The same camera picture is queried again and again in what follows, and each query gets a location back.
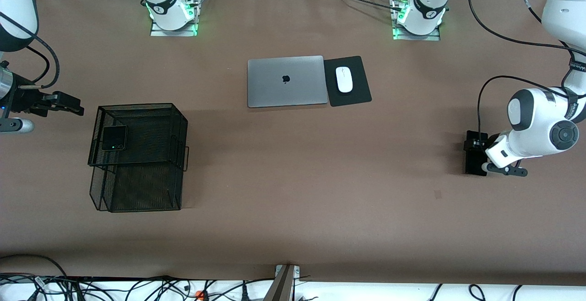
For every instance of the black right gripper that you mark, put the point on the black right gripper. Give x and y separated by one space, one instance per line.
24 100

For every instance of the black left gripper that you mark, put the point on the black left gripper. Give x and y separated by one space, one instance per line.
474 154

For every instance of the long black smartphone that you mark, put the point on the long black smartphone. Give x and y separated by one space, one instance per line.
474 163

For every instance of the small black flip phone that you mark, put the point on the small black flip phone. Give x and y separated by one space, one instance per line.
113 137

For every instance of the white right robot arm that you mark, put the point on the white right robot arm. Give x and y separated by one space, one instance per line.
160 3

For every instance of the black mouse pad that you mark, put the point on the black mouse pad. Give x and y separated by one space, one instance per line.
357 95

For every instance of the white computer mouse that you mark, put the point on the white computer mouse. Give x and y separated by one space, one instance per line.
344 79

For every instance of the grey closed laptop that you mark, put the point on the grey closed laptop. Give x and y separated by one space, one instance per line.
302 81

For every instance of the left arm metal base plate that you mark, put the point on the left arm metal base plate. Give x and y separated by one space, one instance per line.
435 38

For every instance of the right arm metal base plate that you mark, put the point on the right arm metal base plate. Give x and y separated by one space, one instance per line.
158 32

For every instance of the grey metal camera post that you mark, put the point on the grey metal camera post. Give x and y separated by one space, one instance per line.
281 287

